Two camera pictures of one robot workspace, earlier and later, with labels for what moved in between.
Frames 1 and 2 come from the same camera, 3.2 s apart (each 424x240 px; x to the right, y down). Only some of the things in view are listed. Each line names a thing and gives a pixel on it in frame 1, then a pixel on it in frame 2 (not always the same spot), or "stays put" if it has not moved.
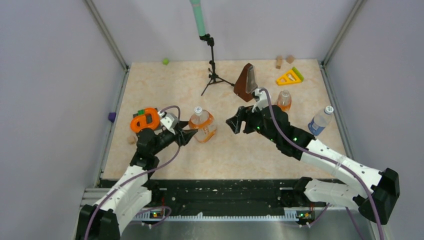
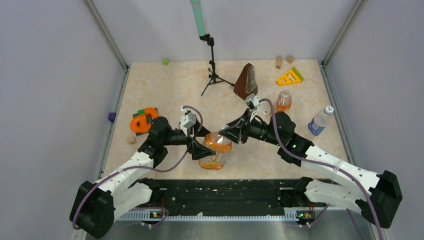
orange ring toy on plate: [150, 120] stays put
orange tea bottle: [284, 100] stays put
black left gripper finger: [181, 124] to [203, 131]
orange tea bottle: [203, 121] to [222, 145]
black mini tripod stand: [212, 76] stays put
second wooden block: [290, 59] stays put
